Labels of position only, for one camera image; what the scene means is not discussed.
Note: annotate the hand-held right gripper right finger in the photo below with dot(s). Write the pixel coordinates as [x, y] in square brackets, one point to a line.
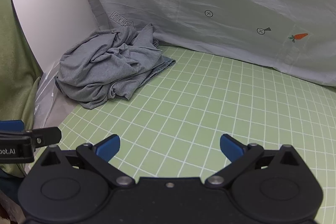
[231, 146]

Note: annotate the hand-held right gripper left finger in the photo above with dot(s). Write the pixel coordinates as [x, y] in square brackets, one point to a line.
[110, 146]

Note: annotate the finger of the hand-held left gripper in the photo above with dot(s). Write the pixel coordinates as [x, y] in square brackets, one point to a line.
[50, 134]

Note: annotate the grey garment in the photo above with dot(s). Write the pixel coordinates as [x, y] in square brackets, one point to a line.
[86, 98]
[105, 56]

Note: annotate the clear plastic bag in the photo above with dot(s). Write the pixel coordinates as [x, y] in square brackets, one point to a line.
[44, 98]

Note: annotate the green grid bed sheet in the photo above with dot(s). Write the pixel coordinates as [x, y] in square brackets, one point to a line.
[210, 108]

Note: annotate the green cloth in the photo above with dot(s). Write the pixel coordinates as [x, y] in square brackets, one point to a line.
[13, 69]

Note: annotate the white headboard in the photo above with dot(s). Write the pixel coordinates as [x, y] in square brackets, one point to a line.
[52, 16]

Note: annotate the carrot print grey quilt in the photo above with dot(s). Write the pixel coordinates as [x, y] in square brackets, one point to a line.
[210, 29]

